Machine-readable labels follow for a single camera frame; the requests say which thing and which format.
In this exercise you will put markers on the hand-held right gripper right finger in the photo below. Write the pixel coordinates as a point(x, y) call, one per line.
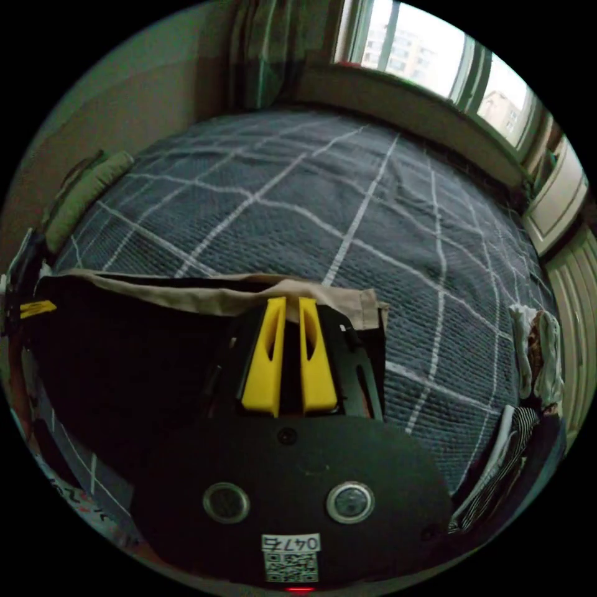
point(318, 373)

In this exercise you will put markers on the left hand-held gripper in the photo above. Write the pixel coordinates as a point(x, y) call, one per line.
point(10, 303)

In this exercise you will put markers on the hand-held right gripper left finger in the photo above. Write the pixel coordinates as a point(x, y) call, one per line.
point(263, 364)

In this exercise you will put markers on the black shorts with beige lining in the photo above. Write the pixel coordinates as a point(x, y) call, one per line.
point(130, 354)

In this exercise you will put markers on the green rolled blanket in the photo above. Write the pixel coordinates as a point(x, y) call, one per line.
point(86, 198)

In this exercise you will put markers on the bed with grey checked quilt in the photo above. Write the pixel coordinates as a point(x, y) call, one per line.
point(326, 210)

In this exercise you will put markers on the pile of clothes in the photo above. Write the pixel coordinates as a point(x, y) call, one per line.
point(541, 354)

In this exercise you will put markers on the striped green curtain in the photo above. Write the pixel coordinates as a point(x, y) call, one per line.
point(261, 51)

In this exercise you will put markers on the window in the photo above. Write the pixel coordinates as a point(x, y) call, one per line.
point(420, 51)

